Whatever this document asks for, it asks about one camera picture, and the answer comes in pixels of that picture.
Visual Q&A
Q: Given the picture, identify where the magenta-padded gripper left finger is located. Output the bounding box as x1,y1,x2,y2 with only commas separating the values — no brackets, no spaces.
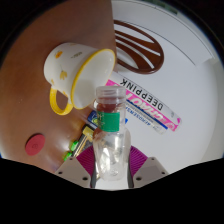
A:
54,145,98,189

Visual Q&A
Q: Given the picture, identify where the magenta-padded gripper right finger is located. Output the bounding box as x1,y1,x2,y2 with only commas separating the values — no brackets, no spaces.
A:
126,145,170,189

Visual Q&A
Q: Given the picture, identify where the clear bottle with green label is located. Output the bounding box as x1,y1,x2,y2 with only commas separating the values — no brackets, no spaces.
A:
92,85,132,182

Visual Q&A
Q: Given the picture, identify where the small green pack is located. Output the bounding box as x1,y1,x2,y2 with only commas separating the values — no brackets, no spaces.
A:
68,140,79,152
63,151,73,162

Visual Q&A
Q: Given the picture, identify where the flat round red coaster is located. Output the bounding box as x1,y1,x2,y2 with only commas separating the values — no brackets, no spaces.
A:
24,133,46,157

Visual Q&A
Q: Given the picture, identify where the tall white and blue tube box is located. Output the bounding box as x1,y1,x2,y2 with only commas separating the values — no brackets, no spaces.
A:
124,99,168,135

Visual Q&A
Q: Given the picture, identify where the tall pink tube box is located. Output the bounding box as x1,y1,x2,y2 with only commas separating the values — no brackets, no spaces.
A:
105,71,183,132

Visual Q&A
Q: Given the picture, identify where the dark brown wooden chair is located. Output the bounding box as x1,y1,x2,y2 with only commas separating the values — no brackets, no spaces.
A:
113,19,165,75

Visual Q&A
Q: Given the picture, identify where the white refrigerator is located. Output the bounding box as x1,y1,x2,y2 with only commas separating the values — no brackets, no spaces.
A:
111,0,214,66

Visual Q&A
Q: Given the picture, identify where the white mug with yellow handle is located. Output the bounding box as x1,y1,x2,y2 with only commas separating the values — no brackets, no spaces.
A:
43,42,117,116

